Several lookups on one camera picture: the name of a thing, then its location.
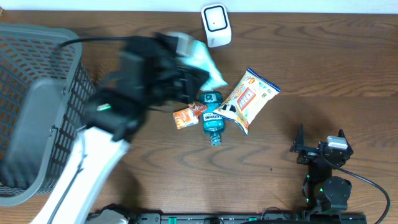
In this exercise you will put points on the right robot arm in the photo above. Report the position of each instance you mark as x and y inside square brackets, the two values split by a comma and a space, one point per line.
[324, 191]

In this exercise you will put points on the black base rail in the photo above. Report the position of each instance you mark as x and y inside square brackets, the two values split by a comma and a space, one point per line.
[113, 217]

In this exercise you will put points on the yellow snack bag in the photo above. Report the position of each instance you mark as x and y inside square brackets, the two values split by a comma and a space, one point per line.
[247, 99]

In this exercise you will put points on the teal mouthwash bottle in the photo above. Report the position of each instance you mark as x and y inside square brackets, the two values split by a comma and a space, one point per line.
[213, 124]

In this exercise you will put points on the red brown snack bag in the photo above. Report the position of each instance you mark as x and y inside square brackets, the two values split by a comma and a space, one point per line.
[197, 108]

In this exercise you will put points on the white barcode scanner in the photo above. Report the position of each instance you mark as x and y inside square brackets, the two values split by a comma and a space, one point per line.
[216, 25]

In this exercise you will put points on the pale green wet wipes pack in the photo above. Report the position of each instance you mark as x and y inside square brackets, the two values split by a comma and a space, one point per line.
[198, 56]

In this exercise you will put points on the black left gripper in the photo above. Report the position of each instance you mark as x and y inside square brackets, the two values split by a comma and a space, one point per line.
[185, 81]

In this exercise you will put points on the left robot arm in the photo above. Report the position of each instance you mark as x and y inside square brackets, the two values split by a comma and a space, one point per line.
[153, 71]

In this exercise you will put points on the orange snack packet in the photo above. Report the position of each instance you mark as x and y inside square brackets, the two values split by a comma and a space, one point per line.
[185, 118]

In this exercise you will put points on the grey plastic shopping basket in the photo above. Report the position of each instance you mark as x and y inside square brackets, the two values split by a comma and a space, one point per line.
[44, 89]

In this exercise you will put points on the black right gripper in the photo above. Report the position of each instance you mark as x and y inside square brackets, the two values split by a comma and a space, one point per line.
[308, 154]

